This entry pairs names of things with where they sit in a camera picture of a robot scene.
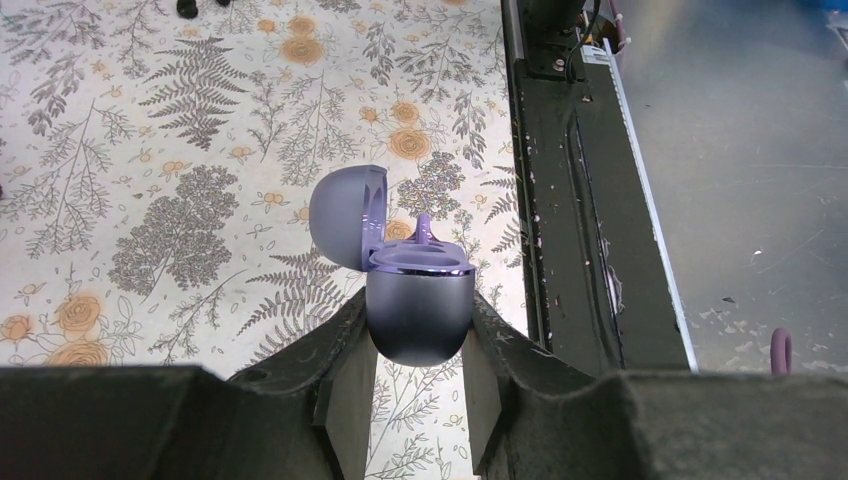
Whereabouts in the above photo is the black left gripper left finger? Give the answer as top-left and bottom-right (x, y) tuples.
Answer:
(1, 292), (376, 479)

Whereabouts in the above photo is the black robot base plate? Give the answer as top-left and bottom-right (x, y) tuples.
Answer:
(501, 1), (698, 376)

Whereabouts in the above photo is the floral table mat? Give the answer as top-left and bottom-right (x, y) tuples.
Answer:
(0, 0), (531, 480)

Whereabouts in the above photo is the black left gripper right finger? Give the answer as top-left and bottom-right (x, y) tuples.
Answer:
(462, 296), (847, 479)

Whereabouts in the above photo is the purple earbud charging case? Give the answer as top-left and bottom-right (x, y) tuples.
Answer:
(309, 165), (476, 367)

